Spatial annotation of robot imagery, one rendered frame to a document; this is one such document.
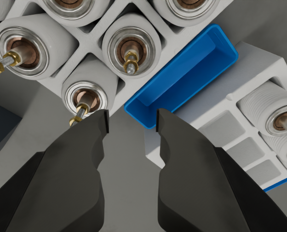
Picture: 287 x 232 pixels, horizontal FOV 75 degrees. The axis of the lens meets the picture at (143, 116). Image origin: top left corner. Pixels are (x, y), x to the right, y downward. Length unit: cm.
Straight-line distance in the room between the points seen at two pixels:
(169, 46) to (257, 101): 22
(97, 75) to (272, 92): 36
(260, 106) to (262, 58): 12
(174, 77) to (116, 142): 33
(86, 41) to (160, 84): 29
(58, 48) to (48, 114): 40
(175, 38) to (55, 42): 21
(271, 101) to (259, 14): 28
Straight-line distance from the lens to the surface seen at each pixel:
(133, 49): 29
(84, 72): 35
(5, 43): 36
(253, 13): 64
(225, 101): 47
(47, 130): 76
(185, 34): 39
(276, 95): 46
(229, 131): 58
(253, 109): 47
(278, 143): 55
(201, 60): 60
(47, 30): 35
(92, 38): 39
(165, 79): 60
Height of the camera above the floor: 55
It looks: 58 degrees down
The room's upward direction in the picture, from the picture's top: 176 degrees clockwise
